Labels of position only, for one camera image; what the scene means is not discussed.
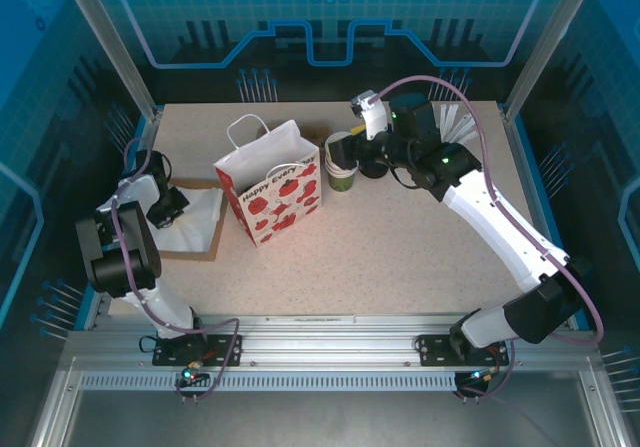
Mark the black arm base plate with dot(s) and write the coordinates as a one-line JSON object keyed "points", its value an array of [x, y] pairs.
{"points": [[167, 354], [435, 352]]}

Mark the white paper napkin stack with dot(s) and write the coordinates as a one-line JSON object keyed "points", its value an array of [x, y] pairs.
{"points": [[200, 217]]}

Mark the aluminium frame post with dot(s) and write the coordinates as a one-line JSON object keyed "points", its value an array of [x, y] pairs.
{"points": [[120, 47], [536, 42]]}

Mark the small lit connector board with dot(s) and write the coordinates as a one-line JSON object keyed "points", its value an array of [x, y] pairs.
{"points": [[192, 373], [482, 377]]}

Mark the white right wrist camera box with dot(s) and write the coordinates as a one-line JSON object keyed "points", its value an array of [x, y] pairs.
{"points": [[372, 117]]}

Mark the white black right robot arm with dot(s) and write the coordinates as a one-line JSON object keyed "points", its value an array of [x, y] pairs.
{"points": [[500, 227]]}

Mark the brown cardboard napkin tray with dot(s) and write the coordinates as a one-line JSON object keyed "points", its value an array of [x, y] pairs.
{"points": [[190, 256]]}

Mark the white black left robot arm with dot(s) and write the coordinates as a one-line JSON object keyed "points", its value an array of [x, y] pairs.
{"points": [[125, 247]]}

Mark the white red paper gift bag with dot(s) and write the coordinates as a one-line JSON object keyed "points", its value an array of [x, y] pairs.
{"points": [[280, 207]]}

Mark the brown cardboard cup carrier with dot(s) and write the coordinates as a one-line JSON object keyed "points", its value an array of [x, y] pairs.
{"points": [[317, 134]]}

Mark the aluminium mounting rail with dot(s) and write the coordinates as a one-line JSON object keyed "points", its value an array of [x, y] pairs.
{"points": [[325, 342]]}

